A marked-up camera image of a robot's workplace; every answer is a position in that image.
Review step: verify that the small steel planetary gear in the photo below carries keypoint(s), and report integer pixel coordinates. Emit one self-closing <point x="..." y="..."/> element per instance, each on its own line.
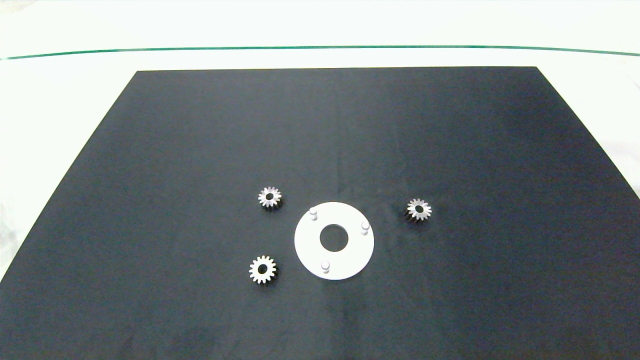
<point x="425" y="210"/>
<point x="275" y="197"/>
<point x="269" y="270"/>

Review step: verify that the round white carrier plate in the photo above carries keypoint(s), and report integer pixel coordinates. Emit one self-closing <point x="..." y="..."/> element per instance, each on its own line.
<point x="310" y="245"/>

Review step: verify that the dark table mat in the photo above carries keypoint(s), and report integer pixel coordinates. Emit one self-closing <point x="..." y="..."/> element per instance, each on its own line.
<point x="200" y="150"/>

